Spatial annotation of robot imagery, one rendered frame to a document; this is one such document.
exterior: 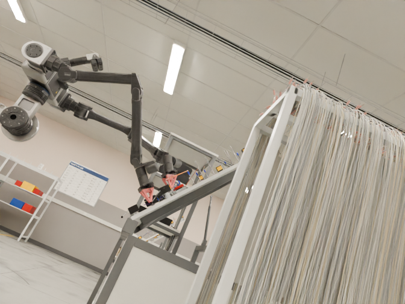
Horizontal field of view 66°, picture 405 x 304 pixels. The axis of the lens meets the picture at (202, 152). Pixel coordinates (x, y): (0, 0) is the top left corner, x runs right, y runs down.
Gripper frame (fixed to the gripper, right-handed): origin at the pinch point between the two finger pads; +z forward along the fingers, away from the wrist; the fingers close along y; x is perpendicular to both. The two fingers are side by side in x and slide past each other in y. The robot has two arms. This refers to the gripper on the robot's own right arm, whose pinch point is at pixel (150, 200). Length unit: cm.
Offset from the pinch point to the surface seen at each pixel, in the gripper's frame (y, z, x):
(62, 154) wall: 751, -347, -89
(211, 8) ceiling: 37, -193, -147
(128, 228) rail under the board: -19.1, 13.8, 22.0
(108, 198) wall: 733, -181, -179
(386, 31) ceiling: -58, -84, -240
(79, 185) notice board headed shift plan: 745, -241, -112
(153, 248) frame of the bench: -20.5, 26.0, 13.5
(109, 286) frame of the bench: -14, 34, 35
